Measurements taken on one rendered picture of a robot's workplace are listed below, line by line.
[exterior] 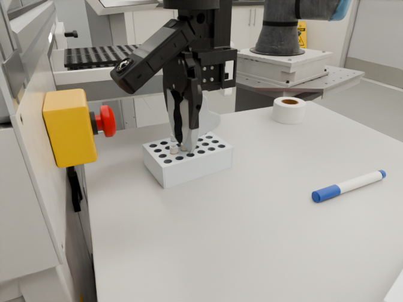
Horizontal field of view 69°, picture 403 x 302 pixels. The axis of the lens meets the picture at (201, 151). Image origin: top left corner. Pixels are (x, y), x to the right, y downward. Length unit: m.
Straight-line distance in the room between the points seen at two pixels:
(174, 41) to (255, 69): 0.65
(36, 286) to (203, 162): 0.26
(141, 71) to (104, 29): 1.19
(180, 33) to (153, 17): 3.28
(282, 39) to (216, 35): 0.64
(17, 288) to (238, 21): 3.90
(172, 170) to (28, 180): 0.22
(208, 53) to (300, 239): 0.26
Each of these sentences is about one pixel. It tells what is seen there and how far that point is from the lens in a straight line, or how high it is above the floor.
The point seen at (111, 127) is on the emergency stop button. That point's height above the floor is 0.87.
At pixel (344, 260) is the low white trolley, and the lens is 0.37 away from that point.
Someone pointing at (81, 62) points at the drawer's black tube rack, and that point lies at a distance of 0.62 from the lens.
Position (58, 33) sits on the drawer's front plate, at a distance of 0.86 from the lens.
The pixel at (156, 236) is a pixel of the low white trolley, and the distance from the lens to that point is 0.37.
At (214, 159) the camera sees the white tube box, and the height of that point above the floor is 0.79.
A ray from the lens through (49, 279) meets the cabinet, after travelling 0.33.
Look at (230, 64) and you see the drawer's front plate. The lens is 0.62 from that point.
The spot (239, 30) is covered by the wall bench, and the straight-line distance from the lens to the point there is 4.07.
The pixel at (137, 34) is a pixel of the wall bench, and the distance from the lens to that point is 3.64.
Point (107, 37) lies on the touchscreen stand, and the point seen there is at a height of 0.82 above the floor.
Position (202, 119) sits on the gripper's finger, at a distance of 0.42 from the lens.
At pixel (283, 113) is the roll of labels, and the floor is 0.78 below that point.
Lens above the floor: 1.02
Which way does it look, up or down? 29 degrees down
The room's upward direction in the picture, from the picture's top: straight up
